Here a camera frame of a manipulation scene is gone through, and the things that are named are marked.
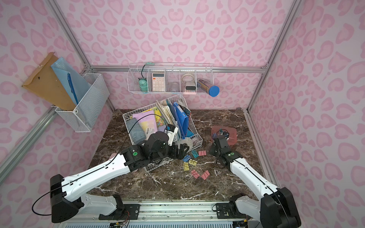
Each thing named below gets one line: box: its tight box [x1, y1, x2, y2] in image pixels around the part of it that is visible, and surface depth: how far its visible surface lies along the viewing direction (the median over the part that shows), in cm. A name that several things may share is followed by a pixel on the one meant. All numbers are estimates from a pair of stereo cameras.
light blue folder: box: [50, 57, 92, 106], surface depth 71 cm
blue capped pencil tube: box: [197, 81, 221, 97], surface depth 87 cm
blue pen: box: [67, 72, 79, 105], surface depth 68 cm
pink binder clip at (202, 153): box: [198, 150, 207, 157], surface depth 95 cm
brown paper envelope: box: [21, 52, 77, 111], surface depth 70 cm
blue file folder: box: [173, 101, 189, 140], surface depth 90 cm
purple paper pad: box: [132, 110, 158, 139], surface depth 83 cm
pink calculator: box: [152, 72, 165, 92], surface depth 97 cm
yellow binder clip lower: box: [183, 161, 190, 171], surface depth 90 cm
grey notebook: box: [125, 117, 147, 145], surface depth 78 cm
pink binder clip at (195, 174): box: [191, 169, 201, 180], surface depth 86 cm
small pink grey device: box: [183, 81, 197, 95], surface depth 90 cm
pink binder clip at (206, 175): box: [200, 170, 211, 181], surface depth 86 cm
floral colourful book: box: [141, 106, 167, 128], surface depth 88 cm
